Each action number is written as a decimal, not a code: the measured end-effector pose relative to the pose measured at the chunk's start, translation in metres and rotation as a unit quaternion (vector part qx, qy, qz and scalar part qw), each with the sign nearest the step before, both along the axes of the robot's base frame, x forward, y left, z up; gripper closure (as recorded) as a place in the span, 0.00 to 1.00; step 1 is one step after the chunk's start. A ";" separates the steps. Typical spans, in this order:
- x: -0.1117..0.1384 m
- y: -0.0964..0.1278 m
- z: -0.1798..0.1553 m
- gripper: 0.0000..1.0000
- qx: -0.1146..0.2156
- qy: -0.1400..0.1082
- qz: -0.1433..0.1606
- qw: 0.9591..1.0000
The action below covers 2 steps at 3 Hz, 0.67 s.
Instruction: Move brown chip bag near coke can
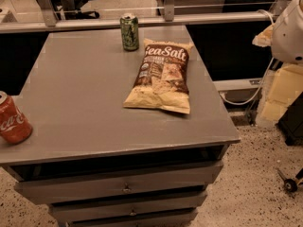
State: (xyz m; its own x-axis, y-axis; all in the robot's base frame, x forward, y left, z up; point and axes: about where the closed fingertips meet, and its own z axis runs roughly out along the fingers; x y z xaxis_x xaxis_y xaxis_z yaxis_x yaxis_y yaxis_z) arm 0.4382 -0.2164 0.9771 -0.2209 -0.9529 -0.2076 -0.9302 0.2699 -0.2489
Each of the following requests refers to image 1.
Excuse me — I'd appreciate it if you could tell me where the bottom grey drawer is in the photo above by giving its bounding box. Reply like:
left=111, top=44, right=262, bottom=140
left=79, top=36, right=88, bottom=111
left=70, top=208, right=197, bottom=227

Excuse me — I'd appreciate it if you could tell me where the green soda can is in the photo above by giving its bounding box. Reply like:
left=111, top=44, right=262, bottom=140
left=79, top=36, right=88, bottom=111
left=120, top=13, right=139, bottom=51

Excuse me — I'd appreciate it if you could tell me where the middle grey drawer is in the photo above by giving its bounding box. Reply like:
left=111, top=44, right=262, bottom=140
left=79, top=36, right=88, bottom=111
left=50, top=190, right=206, bottom=222

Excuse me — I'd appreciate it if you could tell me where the red coke can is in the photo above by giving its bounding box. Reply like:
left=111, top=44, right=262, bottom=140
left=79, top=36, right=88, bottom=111
left=0, top=91, right=32, bottom=144

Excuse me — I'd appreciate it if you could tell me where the metal railing frame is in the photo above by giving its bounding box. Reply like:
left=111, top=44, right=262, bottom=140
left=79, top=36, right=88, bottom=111
left=0, top=0, right=303, bottom=34

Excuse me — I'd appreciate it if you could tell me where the grey drawer cabinet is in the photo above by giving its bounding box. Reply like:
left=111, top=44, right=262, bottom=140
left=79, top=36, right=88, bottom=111
left=0, top=25, right=241, bottom=227

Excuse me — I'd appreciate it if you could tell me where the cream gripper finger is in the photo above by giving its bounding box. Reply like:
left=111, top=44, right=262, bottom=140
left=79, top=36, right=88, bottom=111
left=252, top=25, right=274, bottom=47

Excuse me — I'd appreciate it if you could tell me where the brown sea salt chip bag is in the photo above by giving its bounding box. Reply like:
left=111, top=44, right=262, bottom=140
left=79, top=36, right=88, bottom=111
left=123, top=39, right=193, bottom=114

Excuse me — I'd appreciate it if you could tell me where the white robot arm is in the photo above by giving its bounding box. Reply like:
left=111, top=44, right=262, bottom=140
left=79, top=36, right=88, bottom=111
left=252, top=0, right=303, bottom=65

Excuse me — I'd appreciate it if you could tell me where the white cable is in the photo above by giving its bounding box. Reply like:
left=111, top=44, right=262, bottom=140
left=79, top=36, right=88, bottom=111
left=220, top=9, right=276, bottom=107

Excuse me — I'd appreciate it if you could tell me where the black caster wheel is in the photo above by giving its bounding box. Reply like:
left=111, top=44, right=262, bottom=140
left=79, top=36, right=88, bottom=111
left=277, top=168, right=303, bottom=192

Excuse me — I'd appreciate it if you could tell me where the top grey drawer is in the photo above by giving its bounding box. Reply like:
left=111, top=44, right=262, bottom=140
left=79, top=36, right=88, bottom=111
left=15, top=161, right=223, bottom=204

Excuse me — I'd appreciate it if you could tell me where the grey drawer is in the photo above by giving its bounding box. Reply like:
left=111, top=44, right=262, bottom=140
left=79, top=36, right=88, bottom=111
left=50, top=190, right=206, bottom=222
left=70, top=208, right=197, bottom=227
left=15, top=161, right=223, bottom=204

